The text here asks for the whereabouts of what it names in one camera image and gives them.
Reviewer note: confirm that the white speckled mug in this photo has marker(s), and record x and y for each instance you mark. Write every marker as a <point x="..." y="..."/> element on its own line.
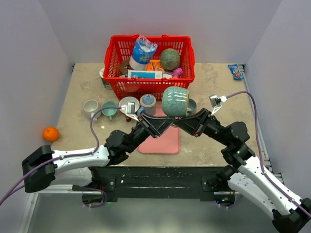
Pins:
<point x="90" y="107"/>

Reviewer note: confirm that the red plastic shopping basket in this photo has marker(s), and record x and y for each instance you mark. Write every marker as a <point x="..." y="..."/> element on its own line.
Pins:
<point x="120" y="49"/>

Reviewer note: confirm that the pink plastic tray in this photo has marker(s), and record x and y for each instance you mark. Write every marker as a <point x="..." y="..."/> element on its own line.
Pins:
<point x="168" y="143"/>

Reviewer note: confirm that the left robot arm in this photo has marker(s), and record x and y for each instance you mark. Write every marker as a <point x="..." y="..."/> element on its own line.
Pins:
<point x="42" y="166"/>

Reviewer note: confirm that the orange package in basket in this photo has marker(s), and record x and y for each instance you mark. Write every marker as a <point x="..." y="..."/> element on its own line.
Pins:
<point x="154" y="65"/>

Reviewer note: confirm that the grey blue mug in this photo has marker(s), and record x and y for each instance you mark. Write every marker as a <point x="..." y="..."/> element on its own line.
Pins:
<point x="192" y="107"/>

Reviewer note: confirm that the white blue flat box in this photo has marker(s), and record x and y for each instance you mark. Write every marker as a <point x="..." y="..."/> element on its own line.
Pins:
<point x="144" y="74"/>

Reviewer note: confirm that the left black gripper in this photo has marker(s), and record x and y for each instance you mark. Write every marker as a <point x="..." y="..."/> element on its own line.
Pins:
<point x="155" y="126"/>

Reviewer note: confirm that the teal green mug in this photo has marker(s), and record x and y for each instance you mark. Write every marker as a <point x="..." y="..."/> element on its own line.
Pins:
<point x="175" y="101"/>

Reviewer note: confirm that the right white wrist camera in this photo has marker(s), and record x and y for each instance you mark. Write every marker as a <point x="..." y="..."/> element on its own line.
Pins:
<point x="216" y="103"/>

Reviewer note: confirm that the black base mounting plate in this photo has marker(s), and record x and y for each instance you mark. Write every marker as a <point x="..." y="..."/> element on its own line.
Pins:
<point x="199" y="182"/>

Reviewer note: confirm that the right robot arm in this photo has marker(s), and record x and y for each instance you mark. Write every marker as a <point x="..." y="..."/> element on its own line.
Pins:
<point x="246" y="174"/>

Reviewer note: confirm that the orange fruit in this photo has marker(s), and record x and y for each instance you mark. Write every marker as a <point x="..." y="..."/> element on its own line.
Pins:
<point x="50" y="134"/>

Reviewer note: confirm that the blue snack packet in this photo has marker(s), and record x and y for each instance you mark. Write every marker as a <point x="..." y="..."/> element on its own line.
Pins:
<point x="235" y="71"/>

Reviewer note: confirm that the light blue tall mug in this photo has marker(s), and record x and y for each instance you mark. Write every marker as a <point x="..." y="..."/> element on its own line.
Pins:
<point x="147" y="105"/>

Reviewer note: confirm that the green netted melon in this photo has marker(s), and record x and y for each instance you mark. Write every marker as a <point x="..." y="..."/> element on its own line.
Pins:
<point x="170" y="59"/>

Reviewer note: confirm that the blue white paper towel roll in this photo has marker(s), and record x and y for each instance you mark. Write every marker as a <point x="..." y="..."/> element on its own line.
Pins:
<point x="142" y="53"/>

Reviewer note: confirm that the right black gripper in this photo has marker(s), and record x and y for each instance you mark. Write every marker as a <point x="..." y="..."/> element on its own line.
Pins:
<point x="192" y="124"/>

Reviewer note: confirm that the small green mug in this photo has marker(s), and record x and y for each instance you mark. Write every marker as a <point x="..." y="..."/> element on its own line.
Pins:
<point x="109" y="109"/>

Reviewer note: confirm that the dark red mug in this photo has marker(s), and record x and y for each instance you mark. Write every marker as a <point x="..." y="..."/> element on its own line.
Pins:
<point x="125" y="100"/>

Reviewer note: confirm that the pink small box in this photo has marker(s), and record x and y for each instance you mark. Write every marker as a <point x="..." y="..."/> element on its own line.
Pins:
<point x="178" y="72"/>

